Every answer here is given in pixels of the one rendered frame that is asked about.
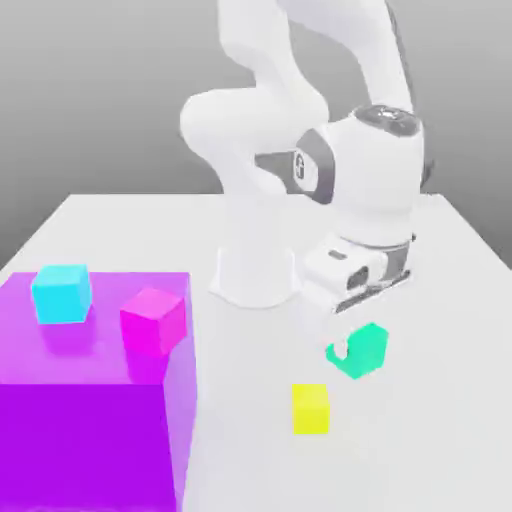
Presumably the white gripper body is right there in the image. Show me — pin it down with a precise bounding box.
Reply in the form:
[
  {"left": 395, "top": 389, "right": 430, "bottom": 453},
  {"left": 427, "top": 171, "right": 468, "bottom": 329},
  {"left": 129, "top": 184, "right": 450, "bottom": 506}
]
[{"left": 330, "top": 268, "right": 417, "bottom": 334}]

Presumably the small green cube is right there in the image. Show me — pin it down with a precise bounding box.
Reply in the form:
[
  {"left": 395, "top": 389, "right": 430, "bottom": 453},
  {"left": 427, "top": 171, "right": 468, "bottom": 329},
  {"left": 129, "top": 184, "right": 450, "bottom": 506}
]
[{"left": 325, "top": 322, "right": 390, "bottom": 381}]

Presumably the small yellow cube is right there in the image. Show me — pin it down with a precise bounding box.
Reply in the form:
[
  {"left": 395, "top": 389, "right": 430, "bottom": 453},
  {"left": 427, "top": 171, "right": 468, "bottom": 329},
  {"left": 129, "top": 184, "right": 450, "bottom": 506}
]
[{"left": 291, "top": 383, "right": 331, "bottom": 436}]

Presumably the small magenta cube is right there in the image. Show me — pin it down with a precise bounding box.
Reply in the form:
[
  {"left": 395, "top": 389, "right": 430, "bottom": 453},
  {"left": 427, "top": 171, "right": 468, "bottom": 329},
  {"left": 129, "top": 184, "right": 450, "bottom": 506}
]
[{"left": 119, "top": 286, "right": 189, "bottom": 358}]

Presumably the small cyan cube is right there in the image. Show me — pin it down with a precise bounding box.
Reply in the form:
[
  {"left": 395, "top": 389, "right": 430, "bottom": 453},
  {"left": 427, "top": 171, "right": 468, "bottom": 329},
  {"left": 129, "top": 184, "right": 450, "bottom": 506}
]
[{"left": 30, "top": 263, "right": 94, "bottom": 326}]

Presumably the large purple box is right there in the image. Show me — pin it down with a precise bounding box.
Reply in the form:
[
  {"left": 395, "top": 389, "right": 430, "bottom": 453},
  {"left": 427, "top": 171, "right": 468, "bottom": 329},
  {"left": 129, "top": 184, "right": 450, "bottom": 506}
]
[{"left": 0, "top": 271, "right": 198, "bottom": 512}]

